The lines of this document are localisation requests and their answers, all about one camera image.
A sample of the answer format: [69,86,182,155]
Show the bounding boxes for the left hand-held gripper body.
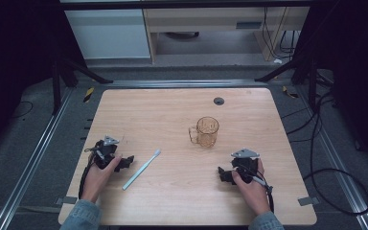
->
[84,135,127,171]

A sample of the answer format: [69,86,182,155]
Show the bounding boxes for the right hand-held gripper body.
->
[230,148,261,185]

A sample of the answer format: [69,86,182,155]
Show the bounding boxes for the pale blue toothbrush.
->
[122,148,162,192]

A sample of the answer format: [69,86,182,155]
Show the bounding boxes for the amber transparent cup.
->
[188,116,220,149]

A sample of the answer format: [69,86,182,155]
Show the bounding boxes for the person's left hand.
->
[80,154,124,204]

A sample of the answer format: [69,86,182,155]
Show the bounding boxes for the person's right hand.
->
[231,158,271,217]

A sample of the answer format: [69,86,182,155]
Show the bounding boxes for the yellow black striped tape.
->
[82,86,96,104]
[282,84,300,100]

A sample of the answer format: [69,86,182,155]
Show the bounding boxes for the grey tape piece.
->
[297,195,320,207]
[55,195,79,206]

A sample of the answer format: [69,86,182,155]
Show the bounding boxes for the black metal stand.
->
[254,47,321,111]
[51,47,114,116]

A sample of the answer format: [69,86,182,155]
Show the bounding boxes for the white cabinet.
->
[63,8,151,60]

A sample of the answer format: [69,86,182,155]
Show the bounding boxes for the light wooden desk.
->
[142,6,311,62]

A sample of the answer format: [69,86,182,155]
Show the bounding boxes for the right hand-held gripper black cable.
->
[242,166,275,214]

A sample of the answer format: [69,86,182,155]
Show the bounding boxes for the hand-held gripper black cable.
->
[242,166,275,214]
[78,147,99,200]

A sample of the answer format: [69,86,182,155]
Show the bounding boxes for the left hand-held gripper black cable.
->
[78,147,99,200]

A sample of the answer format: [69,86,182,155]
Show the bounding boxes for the black looped floor cable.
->
[302,90,368,217]

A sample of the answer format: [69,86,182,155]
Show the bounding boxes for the long aluminium floor rail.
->
[0,87,75,230]
[295,85,368,230]

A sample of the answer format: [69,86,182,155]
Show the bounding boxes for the thin black floor cable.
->
[11,100,35,120]

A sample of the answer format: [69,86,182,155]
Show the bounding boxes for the aluminium cross rail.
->
[106,79,271,89]

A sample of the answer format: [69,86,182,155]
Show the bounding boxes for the black hanging cables bundle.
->
[262,7,301,61]

